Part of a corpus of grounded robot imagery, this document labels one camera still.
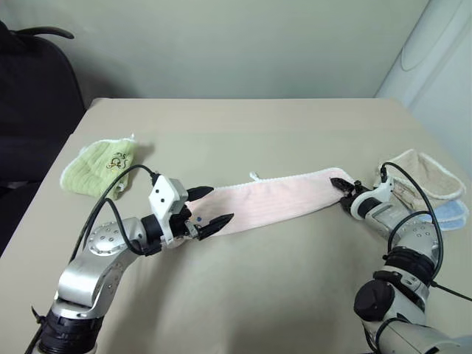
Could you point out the beige towel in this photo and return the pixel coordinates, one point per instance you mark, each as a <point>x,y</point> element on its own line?
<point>435,177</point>

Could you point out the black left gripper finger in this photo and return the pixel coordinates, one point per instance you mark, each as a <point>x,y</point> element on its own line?
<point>201,192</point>
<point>217,223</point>

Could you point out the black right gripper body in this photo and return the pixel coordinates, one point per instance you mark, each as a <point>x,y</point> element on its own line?
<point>355,190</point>

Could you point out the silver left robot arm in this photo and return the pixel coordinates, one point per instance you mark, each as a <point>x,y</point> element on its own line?
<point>85,273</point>

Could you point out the black office chair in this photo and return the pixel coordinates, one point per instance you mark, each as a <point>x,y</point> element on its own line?
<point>29,92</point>

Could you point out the pink towel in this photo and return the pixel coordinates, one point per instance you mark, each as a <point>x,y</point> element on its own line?
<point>276,199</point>

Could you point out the light blue towel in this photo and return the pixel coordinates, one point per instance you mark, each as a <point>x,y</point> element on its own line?
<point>451,218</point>

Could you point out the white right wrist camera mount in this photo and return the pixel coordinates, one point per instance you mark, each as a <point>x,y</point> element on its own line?
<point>363,206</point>

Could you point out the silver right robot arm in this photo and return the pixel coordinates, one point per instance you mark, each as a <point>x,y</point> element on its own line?
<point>413,236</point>

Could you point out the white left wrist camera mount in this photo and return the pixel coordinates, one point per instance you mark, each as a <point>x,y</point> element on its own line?
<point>162,193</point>

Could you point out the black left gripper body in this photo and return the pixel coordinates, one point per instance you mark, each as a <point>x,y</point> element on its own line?
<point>182,221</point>

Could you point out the green embroidered towel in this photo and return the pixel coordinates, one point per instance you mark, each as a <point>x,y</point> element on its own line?
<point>92,166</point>

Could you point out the white rounded panel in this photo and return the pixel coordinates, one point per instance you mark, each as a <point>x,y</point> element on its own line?
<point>442,66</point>

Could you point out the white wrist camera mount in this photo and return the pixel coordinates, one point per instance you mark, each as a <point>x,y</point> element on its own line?
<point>363,206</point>
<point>162,193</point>

